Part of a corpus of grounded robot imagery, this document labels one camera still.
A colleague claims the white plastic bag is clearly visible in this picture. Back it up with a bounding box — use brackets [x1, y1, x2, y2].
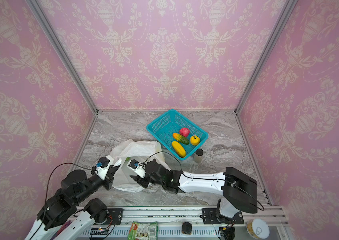
[110, 140, 170, 193]

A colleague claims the yellow banana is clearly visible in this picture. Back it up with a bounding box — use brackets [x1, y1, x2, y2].
[171, 141, 187, 158]

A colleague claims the orange green mango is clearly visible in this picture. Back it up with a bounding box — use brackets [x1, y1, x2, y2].
[172, 133, 189, 145]

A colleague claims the teal plastic basket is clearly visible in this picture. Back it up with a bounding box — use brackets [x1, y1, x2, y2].
[146, 110, 208, 161]

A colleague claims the yellow fruit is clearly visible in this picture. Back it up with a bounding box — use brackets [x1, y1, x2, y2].
[189, 135, 200, 146]

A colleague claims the pink dragon fruit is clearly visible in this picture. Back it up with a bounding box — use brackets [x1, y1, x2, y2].
[179, 127, 190, 138]

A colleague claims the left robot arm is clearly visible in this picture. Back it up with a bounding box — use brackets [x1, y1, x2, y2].
[26, 164, 123, 240]

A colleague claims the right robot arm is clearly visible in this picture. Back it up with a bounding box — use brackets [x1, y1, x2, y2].
[128, 160, 258, 224]

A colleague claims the small black-capped bottle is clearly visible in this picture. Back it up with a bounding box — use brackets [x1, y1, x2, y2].
[193, 149, 204, 164]

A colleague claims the purple snack packet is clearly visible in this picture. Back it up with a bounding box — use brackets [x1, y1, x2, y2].
[51, 221, 71, 240]

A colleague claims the green snack packet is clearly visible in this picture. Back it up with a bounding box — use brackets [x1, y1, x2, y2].
[127, 222, 158, 240]

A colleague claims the black-lidded jar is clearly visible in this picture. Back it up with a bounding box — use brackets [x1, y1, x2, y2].
[181, 222, 192, 235]

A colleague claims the white-lidded can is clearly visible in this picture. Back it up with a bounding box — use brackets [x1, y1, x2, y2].
[246, 219, 270, 240]

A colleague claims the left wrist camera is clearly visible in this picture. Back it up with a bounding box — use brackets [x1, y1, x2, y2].
[94, 156, 114, 181]

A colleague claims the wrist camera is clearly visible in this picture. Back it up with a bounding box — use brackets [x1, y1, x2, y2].
[94, 156, 114, 181]
[127, 159, 145, 179]

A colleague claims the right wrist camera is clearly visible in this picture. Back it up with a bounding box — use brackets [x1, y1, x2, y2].
[127, 159, 145, 179]

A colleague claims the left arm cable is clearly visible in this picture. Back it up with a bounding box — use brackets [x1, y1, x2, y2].
[28, 162, 96, 238]

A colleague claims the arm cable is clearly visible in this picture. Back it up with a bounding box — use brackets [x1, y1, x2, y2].
[28, 162, 96, 238]
[140, 150, 265, 212]

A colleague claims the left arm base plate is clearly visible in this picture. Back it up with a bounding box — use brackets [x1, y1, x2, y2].
[80, 207, 124, 226]

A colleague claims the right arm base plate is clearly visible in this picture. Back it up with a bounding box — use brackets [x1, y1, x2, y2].
[200, 208, 244, 225]

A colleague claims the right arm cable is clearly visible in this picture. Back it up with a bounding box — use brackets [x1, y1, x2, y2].
[140, 150, 265, 212]

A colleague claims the aluminium front rail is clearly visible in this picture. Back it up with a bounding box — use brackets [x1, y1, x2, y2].
[68, 206, 293, 240]

